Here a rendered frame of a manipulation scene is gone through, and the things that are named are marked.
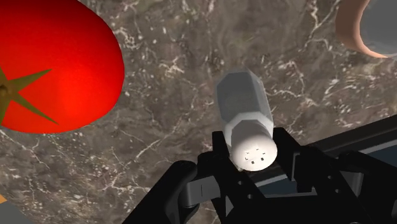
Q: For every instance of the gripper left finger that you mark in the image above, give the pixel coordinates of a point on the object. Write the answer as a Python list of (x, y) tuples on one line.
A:
[(186, 198)]

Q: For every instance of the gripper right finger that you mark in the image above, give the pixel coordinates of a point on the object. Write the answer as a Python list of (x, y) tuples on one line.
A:
[(328, 183)]

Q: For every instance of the white salt shaker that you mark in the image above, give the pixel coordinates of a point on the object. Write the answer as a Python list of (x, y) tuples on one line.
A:
[(246, 119)]

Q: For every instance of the tan bowl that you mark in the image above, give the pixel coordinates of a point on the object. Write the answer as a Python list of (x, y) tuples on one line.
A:
[(349, 28)]

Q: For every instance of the red tomato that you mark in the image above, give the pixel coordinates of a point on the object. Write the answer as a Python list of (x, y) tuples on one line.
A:
[(59, 65)]

